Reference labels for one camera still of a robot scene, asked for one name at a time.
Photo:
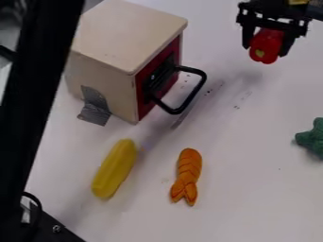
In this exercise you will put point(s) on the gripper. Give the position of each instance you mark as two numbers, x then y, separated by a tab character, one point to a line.
277	12

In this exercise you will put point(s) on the red toy pepper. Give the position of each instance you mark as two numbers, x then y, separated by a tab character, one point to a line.
265	46

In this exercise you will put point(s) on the green cloth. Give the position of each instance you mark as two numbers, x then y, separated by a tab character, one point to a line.
312	137

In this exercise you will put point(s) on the drawer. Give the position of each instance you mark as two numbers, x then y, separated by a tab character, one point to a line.
168	83

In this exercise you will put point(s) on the cabinet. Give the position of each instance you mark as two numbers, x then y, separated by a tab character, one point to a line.
122	53

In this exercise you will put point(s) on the orange toy shrimp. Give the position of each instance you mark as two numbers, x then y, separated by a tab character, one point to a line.
187	176

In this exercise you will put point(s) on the grey tape piece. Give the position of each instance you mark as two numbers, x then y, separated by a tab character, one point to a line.
95	107

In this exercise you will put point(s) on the yellow toy corn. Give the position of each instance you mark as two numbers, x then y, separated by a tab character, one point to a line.
114	168

